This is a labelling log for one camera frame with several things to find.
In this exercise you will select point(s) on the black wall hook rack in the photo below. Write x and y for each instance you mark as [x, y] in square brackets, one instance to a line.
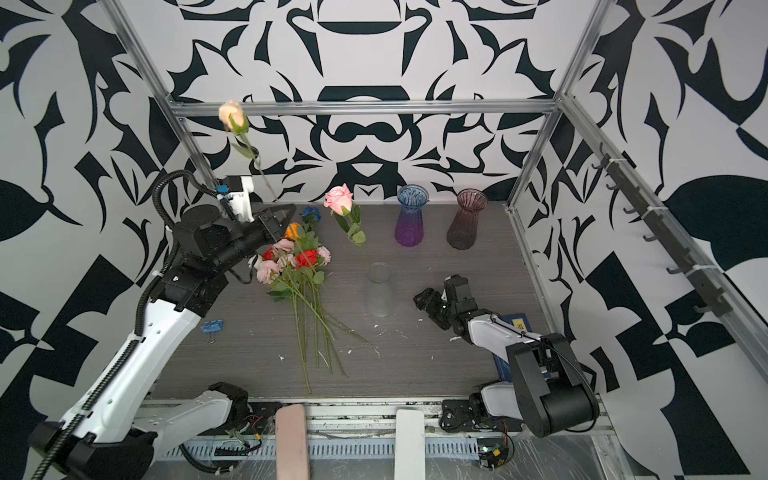
[667, 231]

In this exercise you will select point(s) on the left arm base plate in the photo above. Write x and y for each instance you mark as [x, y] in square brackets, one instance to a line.
[250, 417]

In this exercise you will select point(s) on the pink rose stem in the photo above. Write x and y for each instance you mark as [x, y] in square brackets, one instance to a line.
[348, 216]

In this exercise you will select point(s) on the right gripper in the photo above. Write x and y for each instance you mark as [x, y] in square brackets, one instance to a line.
[430, 301]

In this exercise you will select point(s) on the red rose stem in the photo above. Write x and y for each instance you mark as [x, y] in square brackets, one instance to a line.
[312, 265]

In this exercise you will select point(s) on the cream peach rose stem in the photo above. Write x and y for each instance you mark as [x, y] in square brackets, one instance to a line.
[235, 121]

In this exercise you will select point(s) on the pink spray roses bunch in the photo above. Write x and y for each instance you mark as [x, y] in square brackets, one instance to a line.
[275, 268]

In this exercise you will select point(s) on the blue purple glass vase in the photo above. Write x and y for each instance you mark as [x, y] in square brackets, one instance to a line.
[409, 230]

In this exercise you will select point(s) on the small circuit board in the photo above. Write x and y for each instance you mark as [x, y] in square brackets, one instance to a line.
[494, 456]

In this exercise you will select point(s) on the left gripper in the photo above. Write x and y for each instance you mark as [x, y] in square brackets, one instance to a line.
[270, 228]

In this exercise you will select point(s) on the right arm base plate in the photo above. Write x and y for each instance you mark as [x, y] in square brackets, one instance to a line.
[463, 416]

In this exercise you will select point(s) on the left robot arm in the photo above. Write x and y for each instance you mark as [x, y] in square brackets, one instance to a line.
[99, 437]

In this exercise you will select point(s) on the clear glass vase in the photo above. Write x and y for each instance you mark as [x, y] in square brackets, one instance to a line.
[380, 296]

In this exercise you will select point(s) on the orange rose stem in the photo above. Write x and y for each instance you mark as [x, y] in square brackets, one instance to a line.
[294, 231]

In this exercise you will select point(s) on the dark pink glass vase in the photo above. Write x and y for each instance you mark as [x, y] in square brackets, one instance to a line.
[462, 233]

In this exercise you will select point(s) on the white pad on rail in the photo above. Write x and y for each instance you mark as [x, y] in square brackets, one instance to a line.
[410, 446]

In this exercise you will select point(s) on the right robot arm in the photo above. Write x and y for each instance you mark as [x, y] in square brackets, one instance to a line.
[546, 389]

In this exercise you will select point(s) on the blue book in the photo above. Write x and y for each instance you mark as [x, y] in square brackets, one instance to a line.
[518, 321]

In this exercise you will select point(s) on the blue rose stem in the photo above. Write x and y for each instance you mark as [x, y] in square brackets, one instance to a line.
[311, 214]

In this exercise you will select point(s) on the blue binder clip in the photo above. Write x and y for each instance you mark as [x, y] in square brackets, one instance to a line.
[211, 328]

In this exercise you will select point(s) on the pink pad on rail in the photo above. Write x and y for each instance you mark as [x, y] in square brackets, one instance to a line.
[292, 452]

